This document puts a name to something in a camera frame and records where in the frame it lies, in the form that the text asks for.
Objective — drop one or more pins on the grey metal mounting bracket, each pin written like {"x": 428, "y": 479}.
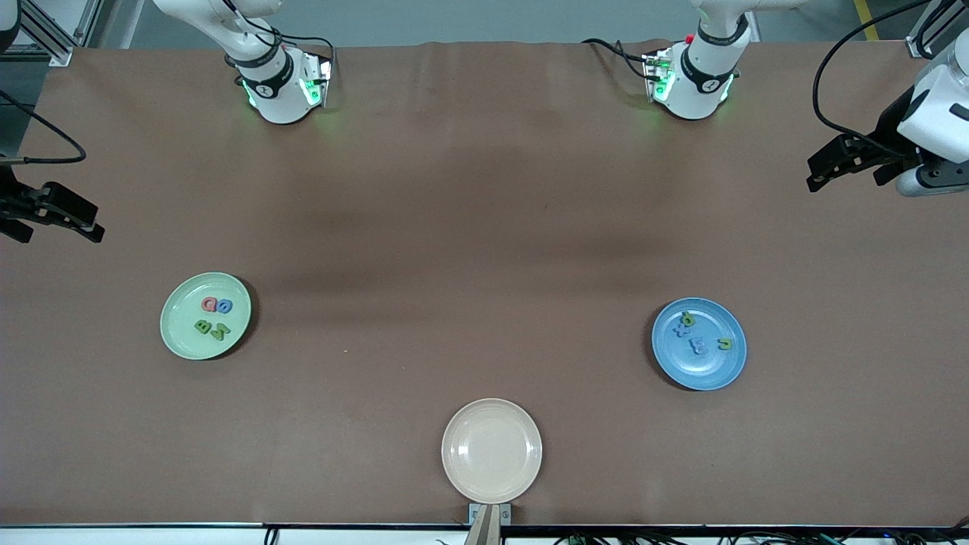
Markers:
{"x": 474, "y": 513}

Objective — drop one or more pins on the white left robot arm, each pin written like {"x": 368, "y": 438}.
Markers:
{"x": 700, "y": 83}

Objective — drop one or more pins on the green letter N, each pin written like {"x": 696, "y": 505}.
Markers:
{"x": 220, "y": 331}

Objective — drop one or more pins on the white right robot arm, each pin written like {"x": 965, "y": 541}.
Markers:
{"x": 276, "y": 98}

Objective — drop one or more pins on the brown table cover sheet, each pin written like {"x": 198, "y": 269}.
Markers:
{"x": 484, "y": 189}

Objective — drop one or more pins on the white table front rail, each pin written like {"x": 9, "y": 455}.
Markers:
{"x": 113, "y": 536}

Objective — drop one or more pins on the red letter Q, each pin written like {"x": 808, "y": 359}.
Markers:
{"x": 204, "y": 305}

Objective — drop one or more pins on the blue plate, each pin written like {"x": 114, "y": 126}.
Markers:
{"x": 711, "y": 371}

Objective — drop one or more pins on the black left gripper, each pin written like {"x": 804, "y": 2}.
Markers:
{"x": 892, "y": 130}

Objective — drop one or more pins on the tan camera pole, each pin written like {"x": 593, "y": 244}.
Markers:
{"x": 487, "y": 530}

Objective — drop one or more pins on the blue letter G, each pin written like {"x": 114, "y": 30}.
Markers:
{"x": 225, "y": 312}

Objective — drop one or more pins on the beige plate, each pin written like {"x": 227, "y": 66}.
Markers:
{"x": 492, "y": 451}

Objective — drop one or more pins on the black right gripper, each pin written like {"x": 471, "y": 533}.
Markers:
{"x": 14, "y": 203}

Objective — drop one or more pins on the green letter q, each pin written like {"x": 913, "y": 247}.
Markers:
{"x": 690, "y": 320}

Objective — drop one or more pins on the green plate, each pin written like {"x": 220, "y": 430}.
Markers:
{"x": 182, "y": 341}

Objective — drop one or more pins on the blue letter m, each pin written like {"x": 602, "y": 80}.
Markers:
{"x": 698, "y": 347}

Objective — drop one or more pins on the aluminium frame profile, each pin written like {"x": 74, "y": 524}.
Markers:
{"x": 920, "y": 47}
{"x": 62, "y": 54}

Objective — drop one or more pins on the green letter B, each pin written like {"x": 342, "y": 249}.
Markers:
{"x": 203, "y": 327}

